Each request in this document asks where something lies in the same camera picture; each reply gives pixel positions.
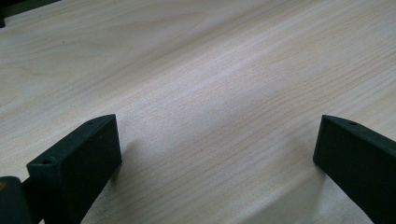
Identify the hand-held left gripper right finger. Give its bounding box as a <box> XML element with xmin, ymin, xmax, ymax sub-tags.
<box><xmin>312</xmin><ymin>114</ymin><xmax>396</xmax><ymax>224</ymax></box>

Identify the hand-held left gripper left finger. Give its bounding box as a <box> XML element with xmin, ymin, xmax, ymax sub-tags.
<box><xmin>26</xmin><ymin>113</ymin><xmax>123</xmax><ymax>224</ymax></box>

